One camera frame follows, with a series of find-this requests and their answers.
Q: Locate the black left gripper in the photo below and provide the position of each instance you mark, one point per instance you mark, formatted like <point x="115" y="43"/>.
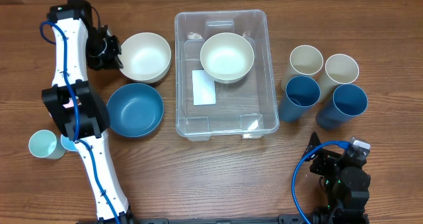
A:
<point x="109" y="60"/>

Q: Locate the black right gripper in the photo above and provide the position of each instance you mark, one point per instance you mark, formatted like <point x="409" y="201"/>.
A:
<point x="322" y="158"/>

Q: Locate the cream bowl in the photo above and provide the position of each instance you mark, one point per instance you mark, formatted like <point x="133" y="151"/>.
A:
<point x="146" y="57"/>
<point x="227" y="57"/>

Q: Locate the dark blue bowl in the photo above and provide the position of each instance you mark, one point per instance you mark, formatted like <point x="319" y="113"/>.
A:
<point x="136" y="110"/>

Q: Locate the small light blue cup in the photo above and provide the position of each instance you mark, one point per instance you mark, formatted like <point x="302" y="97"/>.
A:
<point x="67" y="143"/>

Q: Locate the small mint green cup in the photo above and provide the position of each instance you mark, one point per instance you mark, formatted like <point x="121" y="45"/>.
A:
<point x="44" y="144"/>

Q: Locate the small pink cup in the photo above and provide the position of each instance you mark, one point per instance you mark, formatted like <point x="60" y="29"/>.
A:
<point x="69" y="104"/>

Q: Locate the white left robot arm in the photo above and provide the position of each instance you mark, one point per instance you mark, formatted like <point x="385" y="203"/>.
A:
<point x="77" y="109"/>

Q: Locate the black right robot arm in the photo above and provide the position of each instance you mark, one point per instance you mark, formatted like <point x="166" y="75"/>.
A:
<point x="344" y="182"/>

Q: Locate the tall blue cup left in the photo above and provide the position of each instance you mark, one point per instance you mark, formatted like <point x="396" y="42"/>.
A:
<point x="301" y="93"/>

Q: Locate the tall blue cup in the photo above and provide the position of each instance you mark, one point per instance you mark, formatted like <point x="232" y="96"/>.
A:
<point x="347" y="102"/>
<point x="301" y="93"/>

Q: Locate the tall blue cup right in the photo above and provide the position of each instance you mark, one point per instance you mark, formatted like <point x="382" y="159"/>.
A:
<point x="347" y="102"/>

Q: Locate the tall cream cup right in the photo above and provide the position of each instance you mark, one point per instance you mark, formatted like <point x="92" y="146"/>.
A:
<point x="340" y="69"/>

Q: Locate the tall cream cup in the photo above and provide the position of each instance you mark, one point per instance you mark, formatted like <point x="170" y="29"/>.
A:
<point x="340" y="69"/>
<point x="303" y="60"/>

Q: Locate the tall cream cup left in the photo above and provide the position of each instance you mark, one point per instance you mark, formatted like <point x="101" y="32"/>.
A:
<point x="303" y="60"/>

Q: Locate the clear plastic storage bin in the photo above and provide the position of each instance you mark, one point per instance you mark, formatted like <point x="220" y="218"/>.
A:
<point x="248" y="107"/>

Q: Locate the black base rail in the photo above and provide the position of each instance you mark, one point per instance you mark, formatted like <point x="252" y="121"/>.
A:
<point x="281" y="219"/>

